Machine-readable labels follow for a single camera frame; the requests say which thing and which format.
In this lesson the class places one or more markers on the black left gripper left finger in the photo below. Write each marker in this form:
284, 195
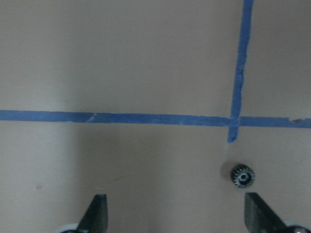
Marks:
95, 219

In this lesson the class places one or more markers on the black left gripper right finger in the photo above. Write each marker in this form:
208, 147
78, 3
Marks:
259, 217

